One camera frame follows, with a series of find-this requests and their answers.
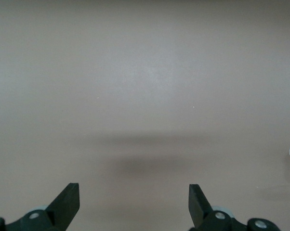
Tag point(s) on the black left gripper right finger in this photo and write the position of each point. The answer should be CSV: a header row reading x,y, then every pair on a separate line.
x,y
198,207

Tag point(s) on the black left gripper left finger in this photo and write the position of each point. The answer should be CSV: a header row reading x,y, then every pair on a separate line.
x,y
65,204

